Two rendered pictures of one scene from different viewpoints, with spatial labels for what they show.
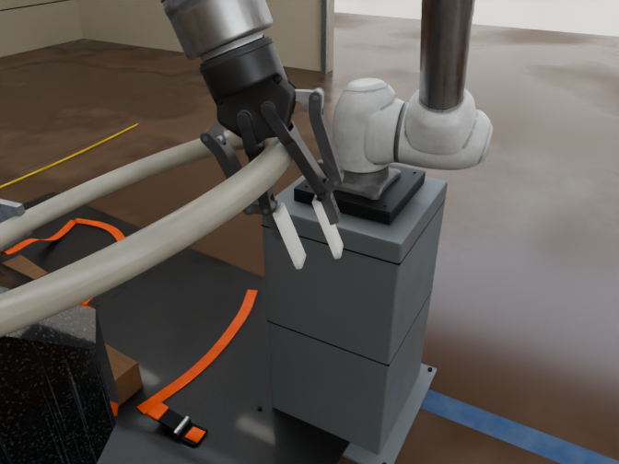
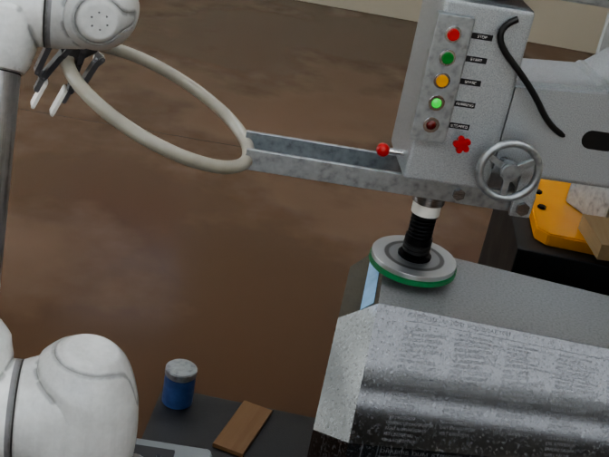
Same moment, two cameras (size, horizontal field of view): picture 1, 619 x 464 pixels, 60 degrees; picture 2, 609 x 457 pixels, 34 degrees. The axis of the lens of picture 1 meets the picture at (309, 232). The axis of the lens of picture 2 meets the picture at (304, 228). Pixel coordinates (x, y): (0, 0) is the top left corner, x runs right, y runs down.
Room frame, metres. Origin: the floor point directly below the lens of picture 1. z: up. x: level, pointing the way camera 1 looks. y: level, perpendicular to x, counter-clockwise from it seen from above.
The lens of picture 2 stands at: (2.54, -0.55, 1.99)
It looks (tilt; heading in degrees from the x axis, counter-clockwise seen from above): 26 degrees down; 148
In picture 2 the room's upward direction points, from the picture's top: 11 degrees clockwise
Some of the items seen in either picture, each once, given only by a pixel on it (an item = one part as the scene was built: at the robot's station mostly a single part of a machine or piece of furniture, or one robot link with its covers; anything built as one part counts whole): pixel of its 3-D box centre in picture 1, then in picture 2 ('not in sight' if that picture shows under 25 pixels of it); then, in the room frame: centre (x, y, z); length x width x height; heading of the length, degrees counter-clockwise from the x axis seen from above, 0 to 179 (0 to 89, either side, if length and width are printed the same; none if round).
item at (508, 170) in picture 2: not in sight; (505, 164); (0.95, 0.91, 1.19); 0.15 x 0.10 x 0.15; 67
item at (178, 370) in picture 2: not in sight; (178, 384); (0.17, 0.56, 0.08); 0.10 x 0.10 x 0.13
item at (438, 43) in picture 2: not in sight; (440, 78); (0.87, 0.74, 1.37); 0.08 x 0.03 x 0.28; 67
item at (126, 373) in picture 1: (99, 367); not in sight; (1.38, 0.75, 0.07); 0.30 x 0.12 x 0.12; 57
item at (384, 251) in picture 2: not in sight; (413, 257); (0.79, 0.85, 0.87); 0.21 x 0.21 x 0.01
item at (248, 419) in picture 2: not in sight; (243, 427); (0.35, 0.71, 0.02); 0.25 x 0.10 x 0.01; 134
